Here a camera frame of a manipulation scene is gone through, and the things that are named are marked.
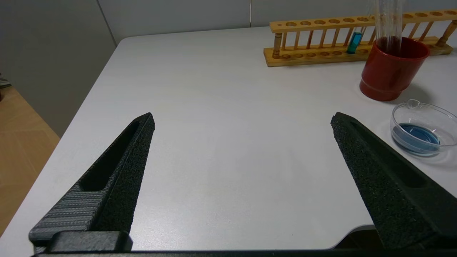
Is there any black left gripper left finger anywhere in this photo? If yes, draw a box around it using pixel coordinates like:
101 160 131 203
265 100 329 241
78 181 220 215
29 112 155 247

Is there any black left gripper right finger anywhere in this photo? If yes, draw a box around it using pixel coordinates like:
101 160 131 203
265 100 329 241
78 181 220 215
331 112 457 249

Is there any wooden test tube rack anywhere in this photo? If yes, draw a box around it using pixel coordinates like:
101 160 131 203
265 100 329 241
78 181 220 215
263 9 457 67

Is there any empty clear glass test tube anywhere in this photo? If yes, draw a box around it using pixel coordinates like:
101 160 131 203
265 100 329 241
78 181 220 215
380 0 392 54
373 0 385 52

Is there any clear glass beaker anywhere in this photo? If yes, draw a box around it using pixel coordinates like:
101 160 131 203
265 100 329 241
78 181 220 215
390 99 457 156

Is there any red cup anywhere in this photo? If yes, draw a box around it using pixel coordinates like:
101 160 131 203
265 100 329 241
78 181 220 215
360 36 430 101

